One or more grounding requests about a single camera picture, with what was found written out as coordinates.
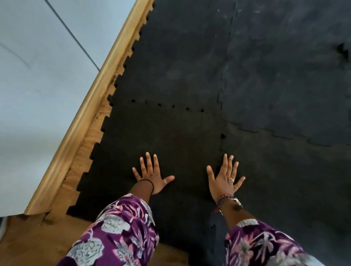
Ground black wrist band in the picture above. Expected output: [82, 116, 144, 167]
[137, 179, 154, 194]

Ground red thread bracelet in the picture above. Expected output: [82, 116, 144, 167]
[214, 193, 235, 214]

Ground purple floral garment sleeve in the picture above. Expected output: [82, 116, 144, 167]
[56, 194, 160, 266]
[223, 218, 327, 266]

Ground person's right hand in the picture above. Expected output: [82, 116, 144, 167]
[206, 154, 246, 204]

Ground wooden baseboard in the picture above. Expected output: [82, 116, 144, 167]
[24, 0, 154, 215]

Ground silver wrist watch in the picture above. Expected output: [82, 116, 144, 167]
[230, 197, 244, 211]

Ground black foam mat tile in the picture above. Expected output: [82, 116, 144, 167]
[189, 123, 351, 266]
[107, 0, 237, 113]
[218, 0, 351, 147]
[67, 99, 228, 255]

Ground person's left forearm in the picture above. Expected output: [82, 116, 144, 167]
[129, 181, 154, 204]

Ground person's right forearm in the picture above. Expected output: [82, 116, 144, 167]
[218, 201, 257, 231]

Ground person's left hand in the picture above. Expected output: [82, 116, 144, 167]
[132, 152, 175, 195]

